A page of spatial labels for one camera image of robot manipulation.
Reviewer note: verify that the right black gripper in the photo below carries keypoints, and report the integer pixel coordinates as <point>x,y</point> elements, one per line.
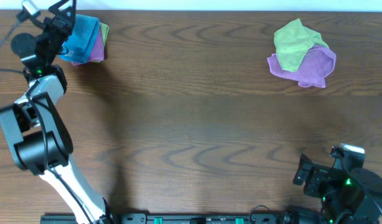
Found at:
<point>318,175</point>

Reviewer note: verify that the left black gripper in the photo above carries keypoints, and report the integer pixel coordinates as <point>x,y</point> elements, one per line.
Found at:
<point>65,25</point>

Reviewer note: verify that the blue microfiber cloth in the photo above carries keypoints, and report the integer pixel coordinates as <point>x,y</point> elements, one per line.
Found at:
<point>82,21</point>

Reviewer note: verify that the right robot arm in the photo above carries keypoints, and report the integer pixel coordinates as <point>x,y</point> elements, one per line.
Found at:
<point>348,192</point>

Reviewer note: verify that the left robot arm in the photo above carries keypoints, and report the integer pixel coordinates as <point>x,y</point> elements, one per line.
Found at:
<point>34,131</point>

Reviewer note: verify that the folded green cloth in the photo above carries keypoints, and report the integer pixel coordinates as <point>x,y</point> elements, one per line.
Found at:
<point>104,32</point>

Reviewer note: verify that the folded purple cloth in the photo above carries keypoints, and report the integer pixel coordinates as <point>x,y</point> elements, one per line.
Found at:
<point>89,45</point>

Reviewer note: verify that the crumpled purple cloth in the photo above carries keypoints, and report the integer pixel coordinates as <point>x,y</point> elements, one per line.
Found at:
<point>318,63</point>

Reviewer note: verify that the crumpled green cloth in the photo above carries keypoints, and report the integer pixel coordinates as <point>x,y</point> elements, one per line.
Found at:
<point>292,43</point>

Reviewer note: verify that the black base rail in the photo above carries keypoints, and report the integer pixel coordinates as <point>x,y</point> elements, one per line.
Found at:
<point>184,219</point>

